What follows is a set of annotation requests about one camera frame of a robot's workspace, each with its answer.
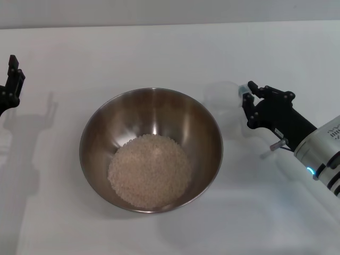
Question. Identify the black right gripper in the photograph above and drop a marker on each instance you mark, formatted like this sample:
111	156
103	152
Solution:
287	119

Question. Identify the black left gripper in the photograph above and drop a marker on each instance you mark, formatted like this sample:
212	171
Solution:
6	99

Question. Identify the clear plastic measuring cup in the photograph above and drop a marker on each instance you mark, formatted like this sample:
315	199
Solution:
223	95

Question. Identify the stainless steel mixing bowl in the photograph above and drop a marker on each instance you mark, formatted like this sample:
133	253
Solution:
148	111

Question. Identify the white rice grains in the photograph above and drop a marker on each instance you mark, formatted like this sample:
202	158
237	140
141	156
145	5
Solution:
148	172

